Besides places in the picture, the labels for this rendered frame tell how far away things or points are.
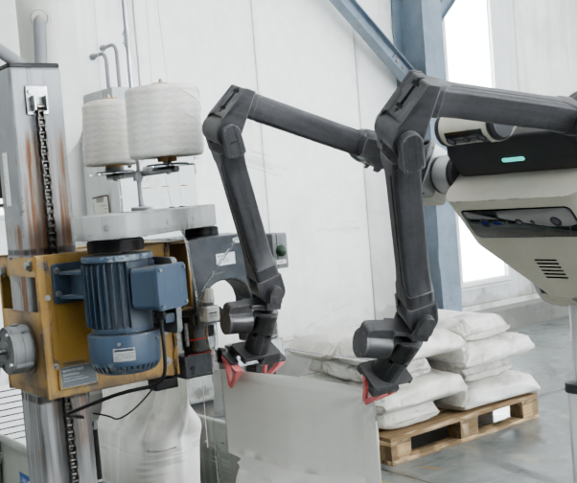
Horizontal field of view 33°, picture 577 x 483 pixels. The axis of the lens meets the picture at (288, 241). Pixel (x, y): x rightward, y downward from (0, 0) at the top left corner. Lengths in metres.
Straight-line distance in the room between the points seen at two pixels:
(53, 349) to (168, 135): 0.53
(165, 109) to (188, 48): 5.04
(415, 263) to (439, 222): 6.27
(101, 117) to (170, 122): 0.29
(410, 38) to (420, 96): 6.76
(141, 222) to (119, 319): 0.20
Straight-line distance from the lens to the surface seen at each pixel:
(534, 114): 1.71
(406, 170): 1.59
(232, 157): 1.99
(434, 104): 1.58
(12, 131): 2.19
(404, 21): 8.38
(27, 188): 2.18
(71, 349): 2.17
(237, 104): 1.99
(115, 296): 2.00
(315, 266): 7.61
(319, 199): 7.65
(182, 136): 2.07
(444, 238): 8.04
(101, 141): 2.30
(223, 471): 3.08
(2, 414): 5.06
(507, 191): 2.08
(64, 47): 5.55
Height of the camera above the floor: 1.43
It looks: 3 degrees down
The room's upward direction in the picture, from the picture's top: 5 degrees counter-clockwise
